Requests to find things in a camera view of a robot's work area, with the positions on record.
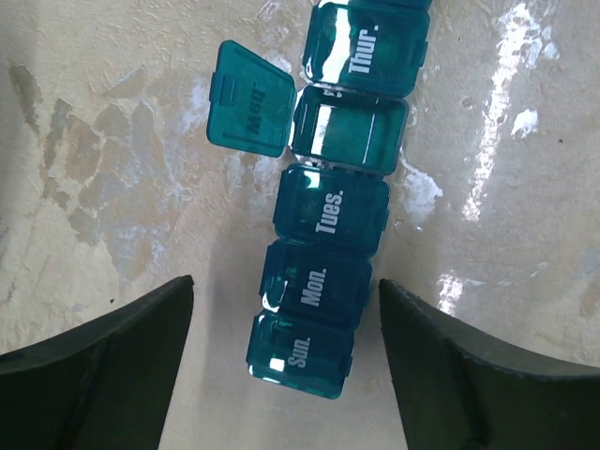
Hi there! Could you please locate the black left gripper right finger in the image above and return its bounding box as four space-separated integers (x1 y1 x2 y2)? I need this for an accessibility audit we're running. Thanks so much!
379 279 599 449

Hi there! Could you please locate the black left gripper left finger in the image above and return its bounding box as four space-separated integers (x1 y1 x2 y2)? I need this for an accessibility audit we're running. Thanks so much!
1 276 194 449

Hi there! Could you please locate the teal weekly pill organizer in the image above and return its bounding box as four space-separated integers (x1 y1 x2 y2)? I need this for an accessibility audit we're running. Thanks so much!
206 1 430 399

